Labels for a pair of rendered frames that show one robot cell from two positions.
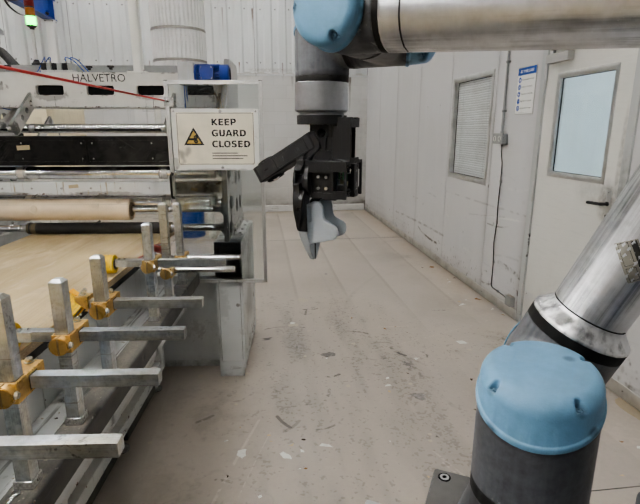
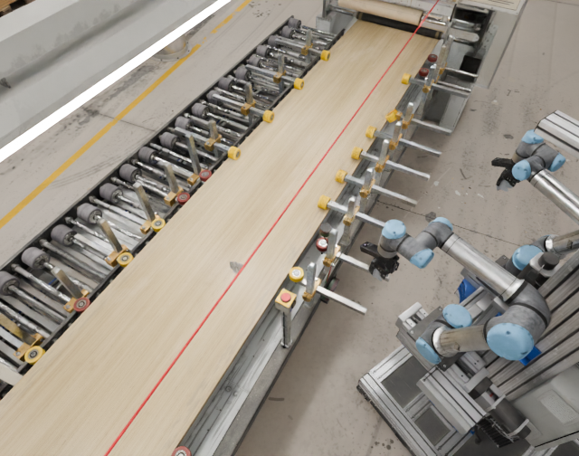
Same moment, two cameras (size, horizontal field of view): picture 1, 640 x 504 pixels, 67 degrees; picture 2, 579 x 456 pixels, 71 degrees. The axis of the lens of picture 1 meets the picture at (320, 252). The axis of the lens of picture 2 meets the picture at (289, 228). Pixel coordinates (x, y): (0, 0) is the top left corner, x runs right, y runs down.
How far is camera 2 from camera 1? 1.64 m
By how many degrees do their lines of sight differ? 46
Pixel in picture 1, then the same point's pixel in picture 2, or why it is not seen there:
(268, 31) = not seen: outside the picture
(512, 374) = (523, 252)
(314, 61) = (522, 153)
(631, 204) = (577, 234)
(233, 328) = (455, 108)
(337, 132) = not seen: hidden behind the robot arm
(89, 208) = (396, 14)
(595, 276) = (561, 242)
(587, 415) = not seen: hidden behind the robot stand
